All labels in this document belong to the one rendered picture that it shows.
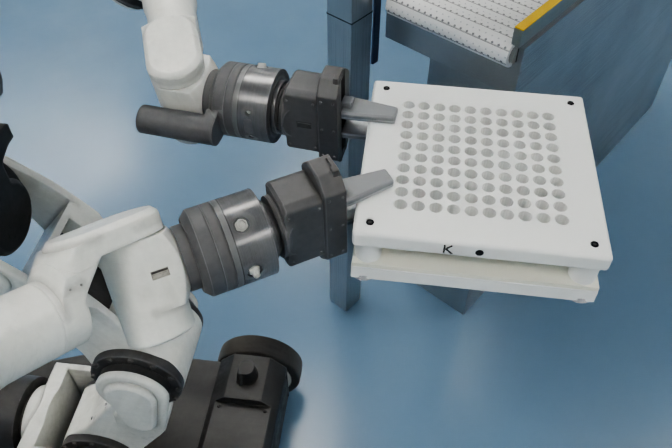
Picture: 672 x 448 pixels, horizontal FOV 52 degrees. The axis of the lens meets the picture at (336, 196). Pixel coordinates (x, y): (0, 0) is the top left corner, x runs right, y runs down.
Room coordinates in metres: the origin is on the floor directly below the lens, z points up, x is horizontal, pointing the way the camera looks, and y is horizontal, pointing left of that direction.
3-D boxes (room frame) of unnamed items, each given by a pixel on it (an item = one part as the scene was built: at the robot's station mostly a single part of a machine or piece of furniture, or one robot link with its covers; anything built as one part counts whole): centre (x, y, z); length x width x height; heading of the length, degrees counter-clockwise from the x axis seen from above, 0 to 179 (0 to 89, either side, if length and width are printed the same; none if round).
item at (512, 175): (0.54, -0.15, 1.05); 0.25 x 0.24 x 0.02; 173
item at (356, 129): (0.61, -0.04, 1.03); 0.06 x 0.03 x 0.02; 75
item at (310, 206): (0.45, 0.05, 1.05); 0.12 x 0.10 x 0.13; 115
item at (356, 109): (0.61, -0.04, 1.07); 0.06 x 0.03 x 0.02; 75
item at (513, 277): (0.54, -0.15, 1.00); 0.24 x 0.24 x 0.02; 83
